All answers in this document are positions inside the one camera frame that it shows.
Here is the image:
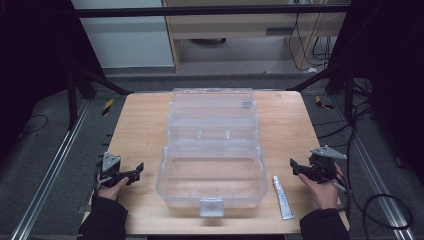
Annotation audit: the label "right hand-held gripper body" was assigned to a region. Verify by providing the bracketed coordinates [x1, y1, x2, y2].
[307, 144, 348, 185]

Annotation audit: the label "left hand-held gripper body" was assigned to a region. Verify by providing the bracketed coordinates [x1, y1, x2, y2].
[96, 151, 135, 188]

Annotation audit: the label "person's left hand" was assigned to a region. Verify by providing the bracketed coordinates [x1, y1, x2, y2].
[96, 176, 130, 202]

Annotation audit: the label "person's right hand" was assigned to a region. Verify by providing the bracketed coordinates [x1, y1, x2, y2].
[297, 163, 345, 211]

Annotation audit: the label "white ointment tube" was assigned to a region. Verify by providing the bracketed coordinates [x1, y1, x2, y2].
[272, 175, 295, 221]

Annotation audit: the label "yellow black tape marker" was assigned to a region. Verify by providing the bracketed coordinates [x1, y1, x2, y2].
[101, 98, 115, 117]
[315, 95, 334, 111]

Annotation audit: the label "clear plastic storage box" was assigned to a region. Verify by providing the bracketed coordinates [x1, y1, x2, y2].
[155, 87, 270, 219]

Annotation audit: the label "white cabinet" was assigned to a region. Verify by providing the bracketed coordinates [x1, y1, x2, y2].
[70, 0, 176, 70]

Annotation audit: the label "light wooden desk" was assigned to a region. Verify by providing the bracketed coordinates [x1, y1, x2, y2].
[161, 0, 351, 74]

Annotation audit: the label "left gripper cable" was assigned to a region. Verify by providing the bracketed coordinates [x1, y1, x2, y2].
[89, 155, 105, 201]

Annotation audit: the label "aluminium floor rail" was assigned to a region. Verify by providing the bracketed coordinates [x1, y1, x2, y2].
[329, 96, 417, 240]
[9, 99, 92, 240]

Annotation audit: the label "black looped gripper cable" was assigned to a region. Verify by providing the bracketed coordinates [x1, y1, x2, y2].
[334, 99, 415, 240]

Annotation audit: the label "thin black floor cable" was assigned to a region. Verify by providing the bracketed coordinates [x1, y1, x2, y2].
[16, 114, 50, 138]

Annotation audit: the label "black hanging cables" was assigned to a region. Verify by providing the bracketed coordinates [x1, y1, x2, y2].
[287, 11, 333, 72]

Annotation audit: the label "black metal frame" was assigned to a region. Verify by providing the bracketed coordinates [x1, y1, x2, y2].
[65, 3, 356, 132]

